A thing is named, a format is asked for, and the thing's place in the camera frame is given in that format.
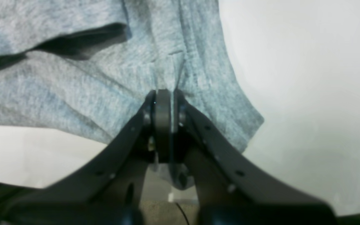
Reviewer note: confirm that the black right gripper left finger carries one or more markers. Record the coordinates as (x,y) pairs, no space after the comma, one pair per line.
(107,190)

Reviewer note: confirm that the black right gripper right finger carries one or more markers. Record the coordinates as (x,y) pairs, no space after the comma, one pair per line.
(231,190)

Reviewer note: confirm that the grey T-shirt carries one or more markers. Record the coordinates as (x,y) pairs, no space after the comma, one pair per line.
(85,66)

